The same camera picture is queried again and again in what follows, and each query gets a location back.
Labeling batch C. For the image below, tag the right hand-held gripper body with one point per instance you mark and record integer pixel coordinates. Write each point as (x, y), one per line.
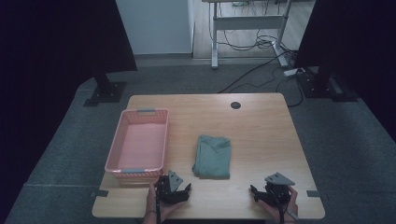
(278, 189)

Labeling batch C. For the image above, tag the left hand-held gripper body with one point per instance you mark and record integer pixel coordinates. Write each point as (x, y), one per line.
(168, 186)

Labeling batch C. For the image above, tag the person's left hand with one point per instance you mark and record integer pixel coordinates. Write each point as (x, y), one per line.
(166, 210)

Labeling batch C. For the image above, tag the person's right hand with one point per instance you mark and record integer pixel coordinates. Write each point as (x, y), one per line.
(292, 202)

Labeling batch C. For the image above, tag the grey tape strip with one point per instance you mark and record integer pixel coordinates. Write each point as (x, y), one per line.
(313, 193)
(101, 193)

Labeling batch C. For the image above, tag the folded green cloth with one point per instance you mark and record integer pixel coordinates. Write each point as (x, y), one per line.
(213, 157)

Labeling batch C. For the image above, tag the pink plastic basket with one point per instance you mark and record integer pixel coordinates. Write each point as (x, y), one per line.
(141, 143)

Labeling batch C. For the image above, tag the black round table grommet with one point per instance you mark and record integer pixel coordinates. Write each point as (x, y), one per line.
(235, 105)

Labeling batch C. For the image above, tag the black stand base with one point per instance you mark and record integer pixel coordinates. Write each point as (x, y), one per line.
(107, 91)
(323, 87)

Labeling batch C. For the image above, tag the white power strip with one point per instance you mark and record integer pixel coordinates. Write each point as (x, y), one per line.
(292, 72)

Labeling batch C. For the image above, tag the black curtain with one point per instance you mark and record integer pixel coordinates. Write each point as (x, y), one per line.
(46, 46)
(358, 37)

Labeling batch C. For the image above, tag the white desk frame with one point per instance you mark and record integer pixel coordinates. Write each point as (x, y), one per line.
(249, 22)

